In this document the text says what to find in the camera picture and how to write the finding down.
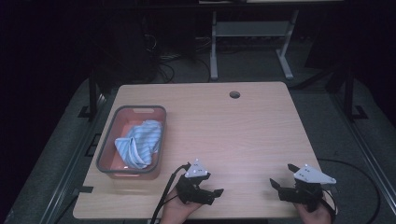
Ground black upright post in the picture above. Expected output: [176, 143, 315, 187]
[343, 61, 355, 121]
[88, 68, 98, 121]

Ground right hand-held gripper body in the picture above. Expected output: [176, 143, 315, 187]
[277, 163, 337, 214]

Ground blue striped cloth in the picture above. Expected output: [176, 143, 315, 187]
[114, 119, 163, 170]

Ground pink basket with grey rim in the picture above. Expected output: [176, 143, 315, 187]
[95, 105, 167, 181]

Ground person's right hand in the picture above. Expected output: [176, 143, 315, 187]
[293, 193, 332, 224]

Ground tangle of floor cables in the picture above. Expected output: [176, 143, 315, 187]
[141, 15, 213, 85]

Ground aluminium frame rail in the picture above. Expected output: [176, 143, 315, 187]
[38, 91, 117, 224]
[329, 91, 396, 217]

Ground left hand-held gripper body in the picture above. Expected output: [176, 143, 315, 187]
[175, 158, 217, 206]

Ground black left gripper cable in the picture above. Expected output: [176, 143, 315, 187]
[149, 161, 191, 224]

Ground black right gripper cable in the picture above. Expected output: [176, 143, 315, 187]
[320, 183, 339, 222]

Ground black floor cable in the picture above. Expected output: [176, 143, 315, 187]
[317, 158, 382, 224]

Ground person's left hand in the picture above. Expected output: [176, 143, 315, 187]
[160, 188, 204, 224]

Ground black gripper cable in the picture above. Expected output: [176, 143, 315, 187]
[320, 183, 339, 222]
[149, 161, 191, 224]

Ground grey metal stand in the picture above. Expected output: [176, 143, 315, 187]
[209, 8, 301, 82]

